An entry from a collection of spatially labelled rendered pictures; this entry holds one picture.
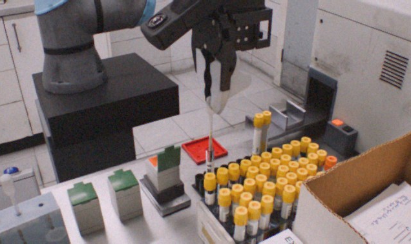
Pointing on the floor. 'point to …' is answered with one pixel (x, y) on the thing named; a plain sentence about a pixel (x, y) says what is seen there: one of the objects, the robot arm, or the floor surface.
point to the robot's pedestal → (88, 153)
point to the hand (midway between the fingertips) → (210, 104)
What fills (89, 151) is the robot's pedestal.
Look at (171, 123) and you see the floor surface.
